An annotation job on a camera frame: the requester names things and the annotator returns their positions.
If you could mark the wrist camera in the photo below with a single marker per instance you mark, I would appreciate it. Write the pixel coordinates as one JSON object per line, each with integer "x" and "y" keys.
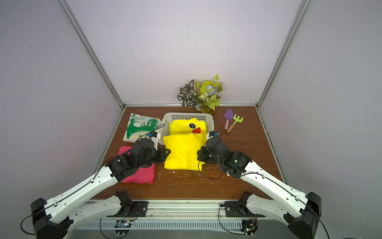
{"x": 212, "y": 134}
{"x": 153, "y": 137}

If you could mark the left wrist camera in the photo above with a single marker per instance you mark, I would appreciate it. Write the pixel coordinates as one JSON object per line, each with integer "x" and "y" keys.
{"x": 153, "y": 137}

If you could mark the purple toy trowel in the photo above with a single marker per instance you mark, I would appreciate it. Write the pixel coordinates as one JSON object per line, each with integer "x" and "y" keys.
{"x": 228, "y": 115}

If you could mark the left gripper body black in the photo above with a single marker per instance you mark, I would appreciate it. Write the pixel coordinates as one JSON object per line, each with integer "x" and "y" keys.
{"x": 153, "y": 157}

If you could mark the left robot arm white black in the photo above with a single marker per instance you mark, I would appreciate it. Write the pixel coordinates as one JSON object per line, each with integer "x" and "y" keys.
{"x": 114, "y": 171}

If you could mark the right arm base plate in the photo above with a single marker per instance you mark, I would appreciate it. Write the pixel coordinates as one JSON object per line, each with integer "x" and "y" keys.
{"x": 235, "y": 209}

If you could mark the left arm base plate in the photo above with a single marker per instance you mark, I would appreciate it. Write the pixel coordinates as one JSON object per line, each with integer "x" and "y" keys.
{"x": 136, "y": 209}

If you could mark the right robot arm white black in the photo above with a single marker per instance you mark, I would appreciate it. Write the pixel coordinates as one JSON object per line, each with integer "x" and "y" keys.
{"x": 243, "y": 167}

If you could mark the plain yellow raincoat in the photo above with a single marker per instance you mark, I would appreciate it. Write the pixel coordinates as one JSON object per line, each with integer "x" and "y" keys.
{"x": 184, "y": 148}

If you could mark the right circuit board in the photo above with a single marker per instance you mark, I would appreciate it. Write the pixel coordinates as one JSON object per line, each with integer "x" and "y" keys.
{"x": 249, "y": 227}

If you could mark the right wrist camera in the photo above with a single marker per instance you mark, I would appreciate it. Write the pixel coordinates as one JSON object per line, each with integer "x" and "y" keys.
{"x": 212, "y": 134}

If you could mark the green dinosaur folded raincoat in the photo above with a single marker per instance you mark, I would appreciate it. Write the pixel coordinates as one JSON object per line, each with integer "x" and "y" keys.
{"x": 138, "y": 126}

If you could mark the circuit board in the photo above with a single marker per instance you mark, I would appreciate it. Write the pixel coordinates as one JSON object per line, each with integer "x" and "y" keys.
{"x": 249, "y": 227}
{"x": 122, "y": 228}

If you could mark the left circuit board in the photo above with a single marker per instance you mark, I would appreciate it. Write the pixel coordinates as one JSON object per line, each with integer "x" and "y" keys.
{"x": 122, "y": 228}

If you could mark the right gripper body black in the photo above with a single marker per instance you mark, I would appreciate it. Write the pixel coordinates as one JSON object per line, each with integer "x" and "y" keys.
{"x": 203, "y": 154}

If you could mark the green toy rake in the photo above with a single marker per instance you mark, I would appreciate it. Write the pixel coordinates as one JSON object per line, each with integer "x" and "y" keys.
{"x": 237, "y": 119}

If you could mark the yellow duck face raincoat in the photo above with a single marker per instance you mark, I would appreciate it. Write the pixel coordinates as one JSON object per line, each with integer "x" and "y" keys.
{"x": 196, "y": 127}

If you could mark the white plastic perforated basket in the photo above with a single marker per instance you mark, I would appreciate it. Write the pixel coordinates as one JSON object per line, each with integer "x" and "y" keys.
{"x": 169, "y": 117}

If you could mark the artificial potted plant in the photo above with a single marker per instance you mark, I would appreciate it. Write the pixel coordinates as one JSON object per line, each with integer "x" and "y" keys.
{"x": 204, "y": 95}

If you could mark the aluminium front rail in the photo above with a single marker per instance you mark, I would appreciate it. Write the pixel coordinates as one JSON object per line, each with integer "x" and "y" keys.
{"x": 185, "y": 209}

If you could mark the pink raincoat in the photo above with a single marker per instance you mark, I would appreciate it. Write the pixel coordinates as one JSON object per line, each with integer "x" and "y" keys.
{"x": 143, "y": 175}

